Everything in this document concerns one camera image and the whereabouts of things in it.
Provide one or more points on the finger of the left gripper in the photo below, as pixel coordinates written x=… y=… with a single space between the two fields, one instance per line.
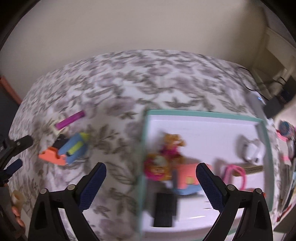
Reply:
x=13 y=167
x=16 y=147

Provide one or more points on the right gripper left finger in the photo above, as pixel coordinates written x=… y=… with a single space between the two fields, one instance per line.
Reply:
x=46 y=222

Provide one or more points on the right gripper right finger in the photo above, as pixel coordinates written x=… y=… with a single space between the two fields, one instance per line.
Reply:
x=255 y=223

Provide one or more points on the black toy car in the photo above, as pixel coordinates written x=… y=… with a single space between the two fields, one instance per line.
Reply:
x=60 y=141

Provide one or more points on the pink kids smartwatch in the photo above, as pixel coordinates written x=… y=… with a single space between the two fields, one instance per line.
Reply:
x=232 y=172

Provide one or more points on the blue orange toy knife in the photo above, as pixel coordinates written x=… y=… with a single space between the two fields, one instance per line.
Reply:
x=74 y=149

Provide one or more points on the gold black patterned bar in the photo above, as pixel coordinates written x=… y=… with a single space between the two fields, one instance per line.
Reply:
x=251 y=168

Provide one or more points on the white kids smartwatch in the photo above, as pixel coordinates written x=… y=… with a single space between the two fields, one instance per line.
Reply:
x=250 y=150

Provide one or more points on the purple lighter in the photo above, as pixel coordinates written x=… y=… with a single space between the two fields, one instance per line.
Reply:
x=71 y=119

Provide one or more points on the pink blue toy box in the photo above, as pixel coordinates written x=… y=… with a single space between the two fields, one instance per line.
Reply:
x=184 y=179

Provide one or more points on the black rectangular charger block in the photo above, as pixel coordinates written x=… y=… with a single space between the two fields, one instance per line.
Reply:
x=165 y=209

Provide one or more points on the orange puppy toy figure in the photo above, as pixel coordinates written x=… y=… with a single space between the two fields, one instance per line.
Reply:
x=159 y=166

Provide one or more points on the cream hair claw clip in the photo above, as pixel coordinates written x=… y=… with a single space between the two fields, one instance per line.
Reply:
x=56 y=128

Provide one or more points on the person's left hand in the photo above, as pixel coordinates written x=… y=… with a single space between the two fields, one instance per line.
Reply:
x=17 y=201

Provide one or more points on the dark cabinet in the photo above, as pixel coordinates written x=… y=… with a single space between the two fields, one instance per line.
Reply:
x=10 y=103

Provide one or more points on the smartphone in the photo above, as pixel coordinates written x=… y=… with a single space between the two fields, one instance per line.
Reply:
x=286 y=184

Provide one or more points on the teal white box tray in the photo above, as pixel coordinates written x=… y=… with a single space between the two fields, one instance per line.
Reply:
x=216 y=139

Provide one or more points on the floral grey white blanket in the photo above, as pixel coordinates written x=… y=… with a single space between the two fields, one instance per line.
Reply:
x=116 y=90

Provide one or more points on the pink white knitted mat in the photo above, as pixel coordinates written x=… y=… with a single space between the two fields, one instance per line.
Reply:
x=287 y=149

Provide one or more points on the black power adapter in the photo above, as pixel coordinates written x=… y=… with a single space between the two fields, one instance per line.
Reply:
x=273 y=107

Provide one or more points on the white power strip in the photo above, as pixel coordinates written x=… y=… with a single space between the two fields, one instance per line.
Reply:
x=257 y=104

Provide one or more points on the white shelf unit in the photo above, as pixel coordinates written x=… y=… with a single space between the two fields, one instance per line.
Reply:
x=274 y=63

